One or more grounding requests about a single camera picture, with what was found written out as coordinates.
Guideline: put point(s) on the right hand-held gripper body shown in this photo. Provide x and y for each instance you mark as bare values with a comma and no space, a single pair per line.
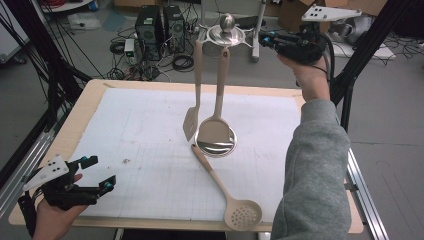
310,48

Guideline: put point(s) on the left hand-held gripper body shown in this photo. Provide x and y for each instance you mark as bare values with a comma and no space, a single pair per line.
63,196

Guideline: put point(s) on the stainless steel utensil stand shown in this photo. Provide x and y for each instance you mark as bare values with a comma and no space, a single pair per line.
227,22

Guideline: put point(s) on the beige slotted spatula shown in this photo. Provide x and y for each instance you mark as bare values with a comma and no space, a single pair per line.
191,123

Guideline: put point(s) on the beige solid spatula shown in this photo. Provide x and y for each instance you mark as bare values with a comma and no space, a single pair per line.
215,133

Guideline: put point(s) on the beige skimmer spoon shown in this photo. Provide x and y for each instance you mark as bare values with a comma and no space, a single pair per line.
243,215

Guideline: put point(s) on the person's left hand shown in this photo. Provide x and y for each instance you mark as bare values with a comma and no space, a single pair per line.
53,223

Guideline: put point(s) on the person's right hand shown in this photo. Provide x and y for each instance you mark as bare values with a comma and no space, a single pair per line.
311,80

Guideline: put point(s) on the large open cardboard box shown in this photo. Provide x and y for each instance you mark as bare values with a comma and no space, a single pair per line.
288,15

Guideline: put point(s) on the grey and black device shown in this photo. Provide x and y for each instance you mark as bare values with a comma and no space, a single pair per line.
361,28

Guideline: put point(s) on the white grid mat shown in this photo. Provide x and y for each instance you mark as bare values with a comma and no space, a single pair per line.
133,116

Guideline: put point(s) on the white flat board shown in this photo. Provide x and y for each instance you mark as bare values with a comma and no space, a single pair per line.
383,53

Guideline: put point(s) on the white power adapter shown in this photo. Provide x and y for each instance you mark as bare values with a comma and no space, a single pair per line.
129,46

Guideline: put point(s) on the black computer tower with sticker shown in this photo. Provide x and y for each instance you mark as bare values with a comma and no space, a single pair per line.
148,36

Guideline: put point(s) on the clear plastic bag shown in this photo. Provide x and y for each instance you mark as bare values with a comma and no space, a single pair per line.
83,21

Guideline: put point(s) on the metal table clamp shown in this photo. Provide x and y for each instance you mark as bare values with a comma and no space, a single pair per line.
354,187

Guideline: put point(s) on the white panel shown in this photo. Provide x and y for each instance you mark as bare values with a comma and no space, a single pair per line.
10,36

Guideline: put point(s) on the round white table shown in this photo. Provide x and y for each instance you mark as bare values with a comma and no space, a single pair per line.
66,7

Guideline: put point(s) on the aluminium rail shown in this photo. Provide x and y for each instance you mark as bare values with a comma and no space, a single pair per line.
363,200
20,166

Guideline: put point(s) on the black metal frame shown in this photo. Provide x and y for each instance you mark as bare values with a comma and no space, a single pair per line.
41,40
366,50

